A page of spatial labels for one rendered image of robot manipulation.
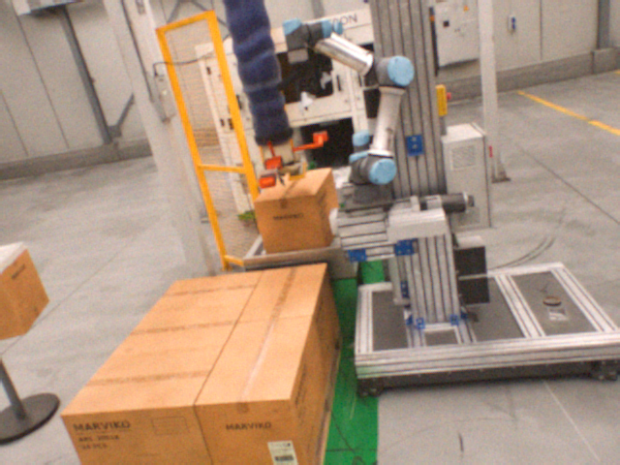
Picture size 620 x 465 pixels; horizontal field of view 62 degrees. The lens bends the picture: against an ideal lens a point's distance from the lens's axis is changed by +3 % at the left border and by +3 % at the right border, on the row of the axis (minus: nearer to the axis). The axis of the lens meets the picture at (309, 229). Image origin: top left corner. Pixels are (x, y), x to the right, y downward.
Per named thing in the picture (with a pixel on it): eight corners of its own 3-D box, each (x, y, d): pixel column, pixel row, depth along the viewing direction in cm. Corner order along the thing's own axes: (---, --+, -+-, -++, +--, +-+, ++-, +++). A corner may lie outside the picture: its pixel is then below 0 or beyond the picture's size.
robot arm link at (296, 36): (305, 15, 192) (285, 20, 189) (311, 46, 195) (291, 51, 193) (297, 18, 199) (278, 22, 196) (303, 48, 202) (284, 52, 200)
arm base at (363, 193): (383, 191, 248) (380, 171, 245) (384, 201, 234) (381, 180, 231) (353, 196, 251) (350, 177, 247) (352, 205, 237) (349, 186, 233)
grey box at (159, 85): (171, 116, 379) (159, 75, 369) (177, 115, 378) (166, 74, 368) (160, 120, 361) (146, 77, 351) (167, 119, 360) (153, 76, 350)
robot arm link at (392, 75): (378, 181, 235) (399, 60, 224) (395, 187, 222) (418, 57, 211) (356, 179, 230) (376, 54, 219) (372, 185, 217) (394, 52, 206)
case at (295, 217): (290, 226, 378) (278, 174, 364) (341, 220, 367) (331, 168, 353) (266, 260, 324) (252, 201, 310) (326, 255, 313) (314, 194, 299)
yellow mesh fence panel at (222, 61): (219, 269, 468) (148, 29, 397) (228, 265, 474) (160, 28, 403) (277, 290, 405) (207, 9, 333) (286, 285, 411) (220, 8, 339)
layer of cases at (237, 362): (192, 333, 337) (175, 280, 324) (338, 320, 316) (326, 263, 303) (90, 487, 228) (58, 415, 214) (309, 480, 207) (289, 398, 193)
